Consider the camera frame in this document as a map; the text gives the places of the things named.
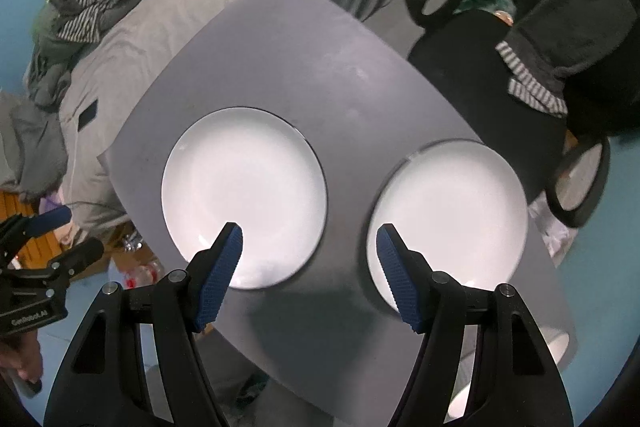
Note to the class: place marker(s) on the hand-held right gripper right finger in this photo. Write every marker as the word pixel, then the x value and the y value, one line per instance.
pixel 400 279

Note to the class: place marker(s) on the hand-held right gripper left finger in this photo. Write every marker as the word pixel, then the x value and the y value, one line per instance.
pixel 220 279

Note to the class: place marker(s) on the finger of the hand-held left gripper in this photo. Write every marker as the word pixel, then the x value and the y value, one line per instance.
pixel 50 219
pixel 80 254

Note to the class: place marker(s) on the white plate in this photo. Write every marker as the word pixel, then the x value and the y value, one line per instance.
pixel 240 187
pixel 450 217

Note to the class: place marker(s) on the person's left hand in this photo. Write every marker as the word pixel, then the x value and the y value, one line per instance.
pixel 20 357

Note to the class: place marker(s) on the orange wooden furniture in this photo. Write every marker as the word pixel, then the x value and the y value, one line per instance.
pixel 12 204

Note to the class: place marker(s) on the clear plastic bottles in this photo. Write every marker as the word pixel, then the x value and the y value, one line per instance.
pixel 140 274

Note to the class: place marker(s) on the grey quilt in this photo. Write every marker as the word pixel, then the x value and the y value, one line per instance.
pixel 25 142

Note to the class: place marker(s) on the white plastic bag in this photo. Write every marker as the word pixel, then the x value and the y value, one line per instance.
pixel 555 237

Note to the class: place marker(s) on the black office chair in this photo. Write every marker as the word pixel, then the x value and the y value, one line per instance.
pixel 465 72

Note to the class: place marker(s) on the bed with grey sheet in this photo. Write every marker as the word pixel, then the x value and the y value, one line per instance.
pixel 200 7

